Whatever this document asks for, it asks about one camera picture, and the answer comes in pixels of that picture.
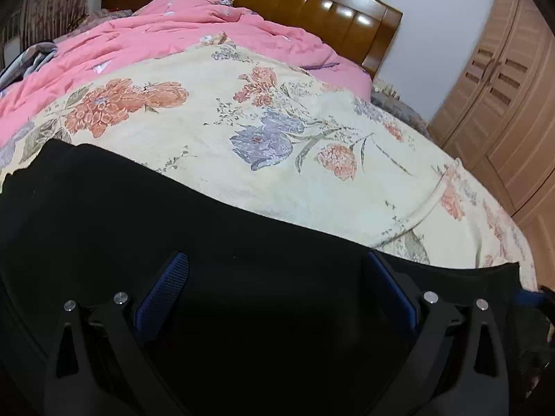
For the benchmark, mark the patterned curtain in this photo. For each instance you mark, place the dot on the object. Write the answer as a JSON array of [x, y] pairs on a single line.
[[56, 0]]

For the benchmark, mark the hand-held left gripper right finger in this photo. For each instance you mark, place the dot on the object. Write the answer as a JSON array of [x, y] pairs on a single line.
[[392, 290]]

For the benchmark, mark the wooden headboard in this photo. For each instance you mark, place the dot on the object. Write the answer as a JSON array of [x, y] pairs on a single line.
[[303, 0]]

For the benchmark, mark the pink quilt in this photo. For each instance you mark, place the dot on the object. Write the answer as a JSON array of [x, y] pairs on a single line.
[[130, 39]]

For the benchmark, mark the cream floral blanket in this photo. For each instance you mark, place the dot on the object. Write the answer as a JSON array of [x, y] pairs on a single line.
[[195, 138]]

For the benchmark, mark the light wooden wardrobe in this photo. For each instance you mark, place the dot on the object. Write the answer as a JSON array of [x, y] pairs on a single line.
[[511, 117]]

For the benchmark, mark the grey patterned cloth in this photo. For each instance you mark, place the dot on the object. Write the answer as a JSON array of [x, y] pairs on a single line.
[[26, 65]]

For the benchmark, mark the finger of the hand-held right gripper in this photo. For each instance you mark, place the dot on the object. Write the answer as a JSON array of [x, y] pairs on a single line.
[[530, 299]]

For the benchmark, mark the grey floral pillow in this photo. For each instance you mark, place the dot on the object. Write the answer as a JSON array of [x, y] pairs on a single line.
[[399, 104]]

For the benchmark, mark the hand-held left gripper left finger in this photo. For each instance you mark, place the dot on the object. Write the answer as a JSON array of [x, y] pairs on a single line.
[[162, 290]]

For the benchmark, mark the black pants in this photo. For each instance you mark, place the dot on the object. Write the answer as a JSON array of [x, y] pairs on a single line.
[[260, 268]]

